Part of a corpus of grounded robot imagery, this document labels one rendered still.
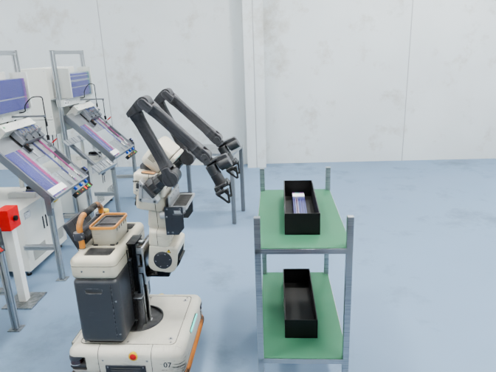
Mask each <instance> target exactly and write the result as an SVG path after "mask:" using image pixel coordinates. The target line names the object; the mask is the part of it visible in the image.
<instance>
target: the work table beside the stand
mask: <svg viewBox="0 0 496 372"><path fill-rule="evenodd" d="M202 145H203V146H206V147H207V148H208V149H209V150H211V152H212V156H219V155H221V154H220V153H219V151H218V147H217V146H216V145H211V144H202ZM238 151H239V164H240V183H241V211H245V191H244V152H243V145H241V147H239V148H236V149H235V150H233V151H231V150H230V153H231V154H232V156H233V158H234V155H235V154H236V153H237V152H238ZM186 170H187V188H188V192H192V182H191V172H190V165H186ZM230 181H231V187H232V196H231V205H232V224H236V223H237V221H236V204H235V177H234V176H232V175H230Z"/></svg>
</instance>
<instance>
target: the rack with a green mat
mask: <svg viewBox="0 0 496 372"><path fill-rule="evenodd" d="M330 186H331V167H330V166H329V167H325V189H314V191H315V194H316V197H317V203H318V206H319V209H320V235H285V226H284V198H283V190H265V175H264V168H260V188H261V192H260V200H259V208H258V216H254V217H253V224H254V247H255V291H256V314H257V337H258V372H264V363H284V364H342V372H348V364H349V345H350V325H351V287H352V269H353V250H354V215H347V222H346V230H345V227H344V224H343V222H342V219H341V217H340V214H339V211H338V209H337V206H336V204H335V202H334V199H333V196H332V195H331V191H330ZM291 254H324V272H310V274H311V282H312V288H313V293H314V301H315V306H316V311H317V320H318V323H317V338H285V323H284V302H283V273H282V272H267V266H266V255H291ZM329 254H345V288H344V311H343V332H342V329H341V325H340V319H339V316H338V313H337V307H336V303H335V300H334V295H333V292H332V288H331V282H330V279H329V276H328V257H329ZM261 255H262V269H263V277H262V269H261Z"/></svg>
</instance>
